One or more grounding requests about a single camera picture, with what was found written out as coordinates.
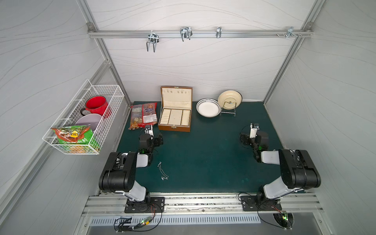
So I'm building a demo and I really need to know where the silver jewelry chain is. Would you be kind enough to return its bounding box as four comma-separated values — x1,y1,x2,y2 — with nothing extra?
157,161,169,181

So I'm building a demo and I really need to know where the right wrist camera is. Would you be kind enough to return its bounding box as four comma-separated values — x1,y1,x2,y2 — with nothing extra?
249,123,259,139

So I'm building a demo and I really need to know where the wire plate stand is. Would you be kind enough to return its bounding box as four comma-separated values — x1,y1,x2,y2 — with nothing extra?
220,101,237,117

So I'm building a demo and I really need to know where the left base cable bundle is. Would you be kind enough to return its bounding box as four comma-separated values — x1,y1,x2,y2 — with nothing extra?
113,204,163,233

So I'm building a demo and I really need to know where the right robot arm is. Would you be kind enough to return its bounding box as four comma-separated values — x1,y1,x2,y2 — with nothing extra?
240,128,321,202

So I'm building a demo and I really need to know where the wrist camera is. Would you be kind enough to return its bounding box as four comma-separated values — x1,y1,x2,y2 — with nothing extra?
144,125,154,137
249,123,259,139

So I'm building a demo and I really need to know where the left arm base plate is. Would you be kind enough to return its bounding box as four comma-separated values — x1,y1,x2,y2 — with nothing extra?
124,196,165,213

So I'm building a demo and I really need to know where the red mug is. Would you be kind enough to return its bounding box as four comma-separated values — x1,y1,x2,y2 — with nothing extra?
80,96,112,118

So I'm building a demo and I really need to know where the white wire basket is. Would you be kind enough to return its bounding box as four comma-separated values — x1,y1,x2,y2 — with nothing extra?
43,80,124,155

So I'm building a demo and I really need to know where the front aluminium rail frame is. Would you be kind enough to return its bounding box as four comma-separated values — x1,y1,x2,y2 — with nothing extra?
82,193,324,216

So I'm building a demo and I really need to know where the cream plate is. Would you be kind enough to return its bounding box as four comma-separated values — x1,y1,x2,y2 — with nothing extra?
217,90,242,108

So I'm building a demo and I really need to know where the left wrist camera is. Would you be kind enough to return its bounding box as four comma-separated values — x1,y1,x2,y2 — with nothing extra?
144,125,154,137

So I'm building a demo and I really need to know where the horizontal aluminium rail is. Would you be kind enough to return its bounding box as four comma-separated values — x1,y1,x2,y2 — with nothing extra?
88,29,314,39

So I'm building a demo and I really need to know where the looped metal hook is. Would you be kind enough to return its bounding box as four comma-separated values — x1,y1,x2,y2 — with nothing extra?
180,26,193,42

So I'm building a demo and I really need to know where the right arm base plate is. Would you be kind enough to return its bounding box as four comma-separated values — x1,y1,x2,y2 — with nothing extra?
238,194,282,212

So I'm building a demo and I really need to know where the small metal hook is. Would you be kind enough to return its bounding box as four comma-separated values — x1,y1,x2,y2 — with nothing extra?
216,27,222,39

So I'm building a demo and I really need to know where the double metal hook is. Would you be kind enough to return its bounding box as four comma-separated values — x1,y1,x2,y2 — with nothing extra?
146,32,159,52

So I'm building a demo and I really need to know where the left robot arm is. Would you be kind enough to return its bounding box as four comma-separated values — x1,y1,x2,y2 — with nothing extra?
99,134,164,204

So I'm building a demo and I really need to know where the wooden jewelry box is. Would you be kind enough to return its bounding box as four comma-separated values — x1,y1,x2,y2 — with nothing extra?
158,86,193,132

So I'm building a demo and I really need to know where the grey plate in basket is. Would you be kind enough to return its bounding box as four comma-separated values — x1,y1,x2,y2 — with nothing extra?
75,114,102,131

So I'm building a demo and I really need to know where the white patterned bowl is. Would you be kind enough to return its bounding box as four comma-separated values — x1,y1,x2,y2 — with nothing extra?
196,98,221,118

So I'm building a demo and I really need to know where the metal hook bracket right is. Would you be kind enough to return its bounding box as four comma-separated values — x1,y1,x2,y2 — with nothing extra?
276,27,302,39

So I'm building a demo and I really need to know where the right base cable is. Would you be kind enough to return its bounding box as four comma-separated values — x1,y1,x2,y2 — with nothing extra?
237,192,294,230

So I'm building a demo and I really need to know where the green snack bag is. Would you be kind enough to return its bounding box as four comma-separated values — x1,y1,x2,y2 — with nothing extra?
51,125,100,154

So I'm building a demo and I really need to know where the red snack bag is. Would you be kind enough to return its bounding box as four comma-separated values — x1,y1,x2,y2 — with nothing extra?
128,102,158,130

